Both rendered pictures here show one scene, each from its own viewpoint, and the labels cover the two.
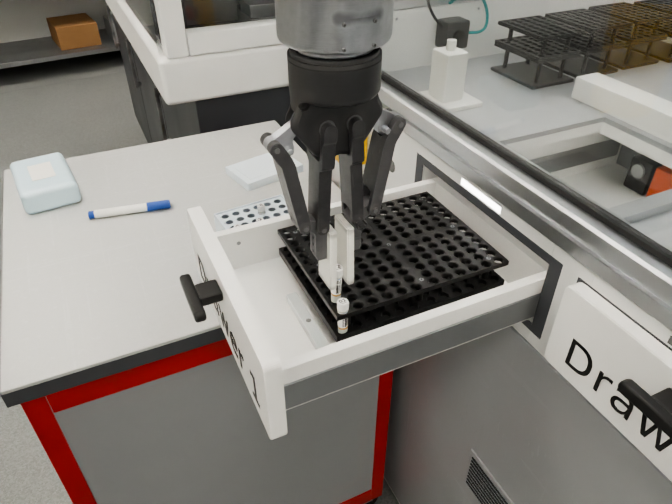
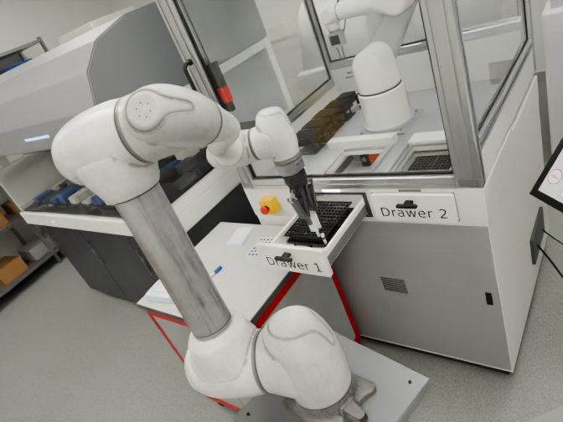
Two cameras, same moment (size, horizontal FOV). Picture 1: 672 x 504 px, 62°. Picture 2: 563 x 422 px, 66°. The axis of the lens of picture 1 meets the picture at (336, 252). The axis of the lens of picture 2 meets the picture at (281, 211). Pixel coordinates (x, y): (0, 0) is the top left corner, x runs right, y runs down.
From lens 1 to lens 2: 0.96 m
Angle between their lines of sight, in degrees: 18
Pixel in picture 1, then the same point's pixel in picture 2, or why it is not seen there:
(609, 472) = (412, 236)
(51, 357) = not seen: hidden behind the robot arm
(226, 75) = (191, 216)
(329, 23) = (295, 166)
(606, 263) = (374, 183)
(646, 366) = (398, 199)
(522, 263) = (354, 201)
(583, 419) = (397, 228)
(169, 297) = (257, 285)
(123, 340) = (258, 301)
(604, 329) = (384, 198)
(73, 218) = not seen: hidden behind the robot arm
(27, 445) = not seen: outside the picture
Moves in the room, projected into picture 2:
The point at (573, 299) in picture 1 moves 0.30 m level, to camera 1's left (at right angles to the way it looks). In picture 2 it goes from (374, 198) to (307, 243)
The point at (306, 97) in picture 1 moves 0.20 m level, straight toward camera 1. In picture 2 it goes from (295, 184) to (333, 198)
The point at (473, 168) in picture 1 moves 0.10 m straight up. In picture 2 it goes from (324, 184) to (316, 162)
